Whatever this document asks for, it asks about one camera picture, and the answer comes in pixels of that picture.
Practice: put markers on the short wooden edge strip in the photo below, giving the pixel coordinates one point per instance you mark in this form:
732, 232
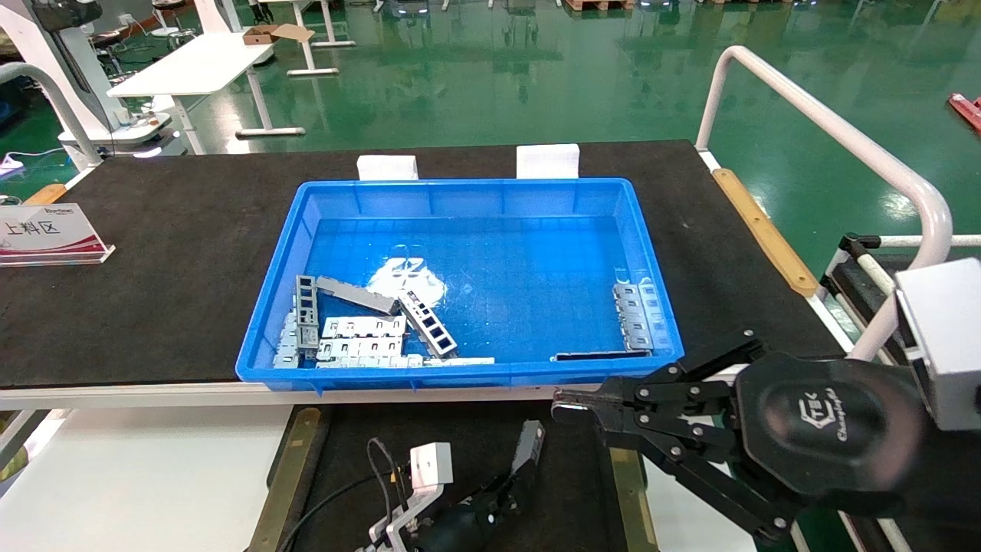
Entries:
46, 195

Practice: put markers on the long wooden edge strip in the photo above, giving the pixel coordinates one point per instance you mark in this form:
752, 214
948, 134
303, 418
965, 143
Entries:
759, 226

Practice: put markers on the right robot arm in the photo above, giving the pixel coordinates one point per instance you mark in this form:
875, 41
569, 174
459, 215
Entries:
958, 483

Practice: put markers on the open cardboard box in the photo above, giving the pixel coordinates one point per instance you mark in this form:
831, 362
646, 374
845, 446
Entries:
264, 34

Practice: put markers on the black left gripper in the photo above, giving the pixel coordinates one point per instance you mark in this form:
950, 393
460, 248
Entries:
464, 525

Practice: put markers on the blue plastic bin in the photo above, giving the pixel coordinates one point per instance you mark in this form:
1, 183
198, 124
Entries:
536, 230

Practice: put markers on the black cart frame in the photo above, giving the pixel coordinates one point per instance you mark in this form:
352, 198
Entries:
851, 284

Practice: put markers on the notched grey metal bracket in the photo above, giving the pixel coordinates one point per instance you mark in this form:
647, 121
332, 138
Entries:
636, 307

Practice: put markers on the acrylic sign with red print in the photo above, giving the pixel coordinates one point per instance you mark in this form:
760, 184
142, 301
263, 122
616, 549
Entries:
46, 230

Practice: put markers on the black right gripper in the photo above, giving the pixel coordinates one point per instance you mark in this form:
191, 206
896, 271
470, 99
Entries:
828, 437

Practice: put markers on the white foam block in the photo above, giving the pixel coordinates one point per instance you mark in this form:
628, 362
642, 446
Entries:
547, 161
387, 167

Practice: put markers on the large black table mat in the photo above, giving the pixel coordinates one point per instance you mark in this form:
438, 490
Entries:
153, 253

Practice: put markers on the flat grey metal bar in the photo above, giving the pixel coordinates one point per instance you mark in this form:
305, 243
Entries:
356, 294

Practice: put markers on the metal ladder-shaped part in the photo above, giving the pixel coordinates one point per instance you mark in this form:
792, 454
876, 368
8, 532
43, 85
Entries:
408, 300

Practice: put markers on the red floor object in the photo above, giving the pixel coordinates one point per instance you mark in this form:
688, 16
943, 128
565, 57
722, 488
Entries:
967, 111

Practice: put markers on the narrow metal ladder part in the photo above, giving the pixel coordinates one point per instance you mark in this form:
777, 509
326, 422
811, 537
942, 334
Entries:
299, 307

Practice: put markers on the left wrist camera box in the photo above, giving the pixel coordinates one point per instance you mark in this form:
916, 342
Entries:
431, 464

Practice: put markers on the grey tubular railing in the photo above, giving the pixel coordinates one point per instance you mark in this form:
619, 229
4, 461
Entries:
54, 92

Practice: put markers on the brass tray edge strip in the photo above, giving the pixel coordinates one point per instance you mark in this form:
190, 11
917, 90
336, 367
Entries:
632, 498
291, 475

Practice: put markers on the white table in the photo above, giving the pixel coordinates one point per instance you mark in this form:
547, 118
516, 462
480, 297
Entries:
191, 65

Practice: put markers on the white tubular railing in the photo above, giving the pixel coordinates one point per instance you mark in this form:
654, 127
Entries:
843, 134

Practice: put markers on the wooden pallet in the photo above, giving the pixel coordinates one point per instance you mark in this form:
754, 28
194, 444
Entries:
598, 4

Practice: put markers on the dark thin metal bar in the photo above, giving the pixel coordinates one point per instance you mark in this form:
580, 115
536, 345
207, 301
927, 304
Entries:
598, 355

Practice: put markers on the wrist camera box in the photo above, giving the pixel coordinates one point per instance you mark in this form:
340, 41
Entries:
431, 464
950, 337

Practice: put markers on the small notched metal bracket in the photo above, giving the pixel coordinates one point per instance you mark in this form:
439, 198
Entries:
287, 353

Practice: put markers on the white table frame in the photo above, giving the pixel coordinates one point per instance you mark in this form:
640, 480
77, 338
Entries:
310, 61

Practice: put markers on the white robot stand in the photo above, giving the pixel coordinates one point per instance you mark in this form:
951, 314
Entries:
54, 61

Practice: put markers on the grey metal bar part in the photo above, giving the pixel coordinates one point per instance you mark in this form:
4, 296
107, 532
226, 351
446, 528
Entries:
529, 445

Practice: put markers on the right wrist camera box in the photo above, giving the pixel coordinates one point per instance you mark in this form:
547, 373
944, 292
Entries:
950, 337

